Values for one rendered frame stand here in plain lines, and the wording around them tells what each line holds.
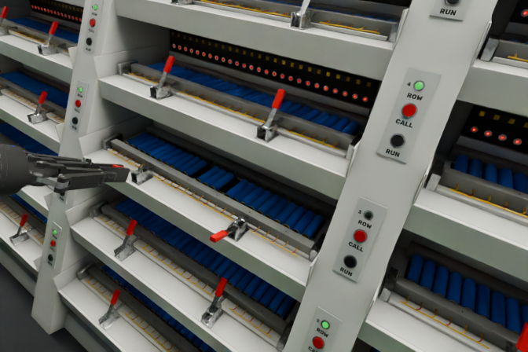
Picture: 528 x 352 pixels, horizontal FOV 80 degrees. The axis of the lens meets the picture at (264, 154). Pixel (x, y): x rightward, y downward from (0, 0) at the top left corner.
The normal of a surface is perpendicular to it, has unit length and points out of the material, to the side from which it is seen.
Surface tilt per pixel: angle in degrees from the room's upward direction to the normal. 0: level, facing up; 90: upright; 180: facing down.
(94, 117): 90
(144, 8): 112
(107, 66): 90
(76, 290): 23
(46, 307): 90
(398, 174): 90
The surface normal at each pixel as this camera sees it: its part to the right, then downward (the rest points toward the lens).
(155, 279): 0.09, -0.85
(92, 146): 0.84, 0.34
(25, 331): 0.29, -0.94
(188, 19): -0.54, 0.40
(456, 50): -0.46, 0.04
